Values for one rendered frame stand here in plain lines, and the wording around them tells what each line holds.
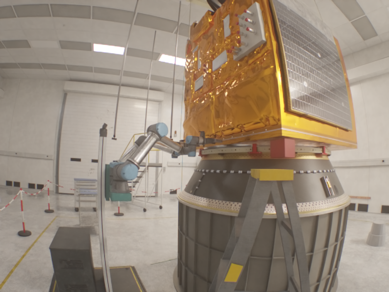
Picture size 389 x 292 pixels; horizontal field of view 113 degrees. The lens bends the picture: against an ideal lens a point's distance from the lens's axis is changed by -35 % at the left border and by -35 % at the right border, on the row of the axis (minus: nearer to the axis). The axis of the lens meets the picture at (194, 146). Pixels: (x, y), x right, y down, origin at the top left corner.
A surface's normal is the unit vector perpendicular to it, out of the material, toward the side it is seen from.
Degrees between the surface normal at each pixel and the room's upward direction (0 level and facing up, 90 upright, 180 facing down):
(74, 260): 90
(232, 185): 62
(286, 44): 90
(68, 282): 90
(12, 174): 90
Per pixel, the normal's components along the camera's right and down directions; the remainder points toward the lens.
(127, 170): 0.61, 0.04
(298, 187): -0.02, -0.56
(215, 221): -0.66, -0.10
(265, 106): -0.91, -0.04
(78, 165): 0.43, -0.08
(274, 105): -0.22, -0.14
